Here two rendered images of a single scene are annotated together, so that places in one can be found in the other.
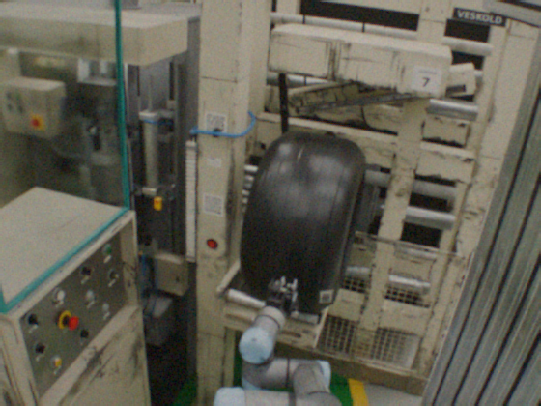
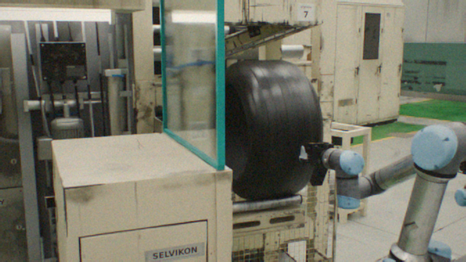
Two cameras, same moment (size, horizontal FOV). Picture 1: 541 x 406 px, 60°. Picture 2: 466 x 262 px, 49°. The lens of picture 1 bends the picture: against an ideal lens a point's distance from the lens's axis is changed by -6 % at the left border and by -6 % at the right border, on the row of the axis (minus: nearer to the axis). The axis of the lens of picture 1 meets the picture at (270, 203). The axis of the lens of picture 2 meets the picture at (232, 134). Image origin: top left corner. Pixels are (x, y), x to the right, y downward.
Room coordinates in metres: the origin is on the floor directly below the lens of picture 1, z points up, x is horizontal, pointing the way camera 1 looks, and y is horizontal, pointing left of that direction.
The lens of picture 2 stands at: (-0.20, 1.29, 1.59)
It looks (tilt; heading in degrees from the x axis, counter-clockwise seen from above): 11 degrees down; 323
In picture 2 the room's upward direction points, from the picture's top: straight up
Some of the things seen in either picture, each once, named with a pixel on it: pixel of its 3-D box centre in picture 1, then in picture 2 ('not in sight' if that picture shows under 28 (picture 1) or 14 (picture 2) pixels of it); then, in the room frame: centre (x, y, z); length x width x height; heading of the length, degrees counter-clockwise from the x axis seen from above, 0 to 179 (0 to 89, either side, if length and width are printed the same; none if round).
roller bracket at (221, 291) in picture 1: (239, 273); not in sight; (1.54, 0.10, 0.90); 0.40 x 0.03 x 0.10; 165
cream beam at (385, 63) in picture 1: (360, 58); (249, 10); (1.75, -0.27, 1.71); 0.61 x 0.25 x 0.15; 75
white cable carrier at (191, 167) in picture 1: (194, 202); not in sight; (1.54, 0.27, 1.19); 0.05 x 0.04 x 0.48; 165
